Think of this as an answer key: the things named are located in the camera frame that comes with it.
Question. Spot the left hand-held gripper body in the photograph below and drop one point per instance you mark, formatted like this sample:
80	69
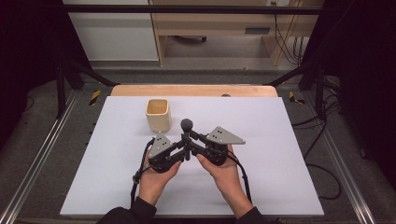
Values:
160	146

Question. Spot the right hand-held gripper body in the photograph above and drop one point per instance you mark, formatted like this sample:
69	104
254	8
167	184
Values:
222	137

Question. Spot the black makeup brush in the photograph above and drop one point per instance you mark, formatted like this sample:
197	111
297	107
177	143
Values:
186	125

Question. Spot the beige square cup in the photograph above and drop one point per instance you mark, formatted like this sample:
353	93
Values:
158	119

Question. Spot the person's left hand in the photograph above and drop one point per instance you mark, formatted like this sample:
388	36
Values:
152	183

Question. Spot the person's right hand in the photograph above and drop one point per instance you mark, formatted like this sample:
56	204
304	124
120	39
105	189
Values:
225	179

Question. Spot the light wooden table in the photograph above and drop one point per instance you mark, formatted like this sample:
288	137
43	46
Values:
186	90

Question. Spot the yellow black tape strip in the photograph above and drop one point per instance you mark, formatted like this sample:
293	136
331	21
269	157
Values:
294	98
95	97

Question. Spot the black metal stand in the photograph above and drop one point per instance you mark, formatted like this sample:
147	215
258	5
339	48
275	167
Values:
60	90
320	93

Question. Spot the grey desk label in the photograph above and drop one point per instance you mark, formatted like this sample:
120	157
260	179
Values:
257	30

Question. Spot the wooden desk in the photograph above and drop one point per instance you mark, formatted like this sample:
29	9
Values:
214	21

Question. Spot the white cabinet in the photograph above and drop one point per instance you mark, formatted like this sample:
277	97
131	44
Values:
115	34

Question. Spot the black curtain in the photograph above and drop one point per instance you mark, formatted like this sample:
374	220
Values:
364	77
28	46

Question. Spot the aluminium floor rail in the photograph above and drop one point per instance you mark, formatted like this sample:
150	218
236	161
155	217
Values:
345	174
40	155

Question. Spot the black horizontal frame bar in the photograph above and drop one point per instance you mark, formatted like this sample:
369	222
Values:
186	9

